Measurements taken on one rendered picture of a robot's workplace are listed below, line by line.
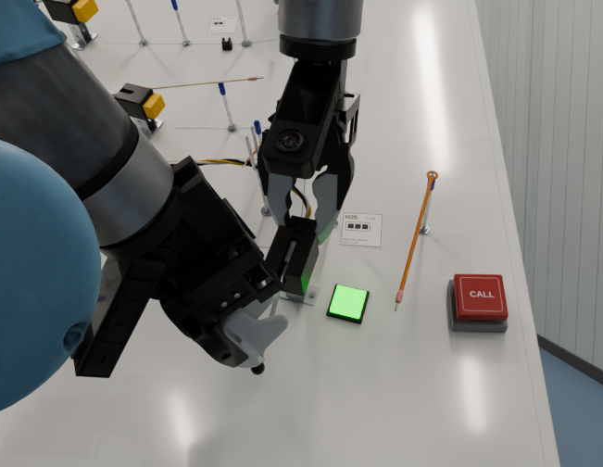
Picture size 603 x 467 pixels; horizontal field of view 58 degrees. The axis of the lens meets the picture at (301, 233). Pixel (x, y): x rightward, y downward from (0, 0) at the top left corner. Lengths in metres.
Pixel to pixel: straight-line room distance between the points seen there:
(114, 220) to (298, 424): 0.31
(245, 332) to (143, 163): 0.18
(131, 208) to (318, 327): 0.32
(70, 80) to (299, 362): 0.38
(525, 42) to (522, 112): 0.53
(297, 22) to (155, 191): 0.22
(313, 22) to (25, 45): 0.26
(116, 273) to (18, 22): 0.17
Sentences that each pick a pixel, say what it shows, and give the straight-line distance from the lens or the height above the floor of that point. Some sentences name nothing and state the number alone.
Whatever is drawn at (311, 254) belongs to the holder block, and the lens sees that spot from 0.56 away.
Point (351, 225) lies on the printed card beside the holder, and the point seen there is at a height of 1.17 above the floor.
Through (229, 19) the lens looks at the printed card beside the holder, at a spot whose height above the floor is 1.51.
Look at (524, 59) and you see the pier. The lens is 4.66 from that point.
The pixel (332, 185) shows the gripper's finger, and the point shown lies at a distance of 0.54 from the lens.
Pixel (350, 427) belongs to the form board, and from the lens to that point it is 0.57.
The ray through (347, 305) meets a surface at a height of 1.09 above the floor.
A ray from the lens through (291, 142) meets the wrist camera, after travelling 0.45.
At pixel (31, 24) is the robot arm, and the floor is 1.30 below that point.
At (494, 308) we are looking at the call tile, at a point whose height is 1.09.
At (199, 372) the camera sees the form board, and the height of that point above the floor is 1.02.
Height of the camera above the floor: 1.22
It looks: 5 degrees down
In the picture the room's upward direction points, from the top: straight up
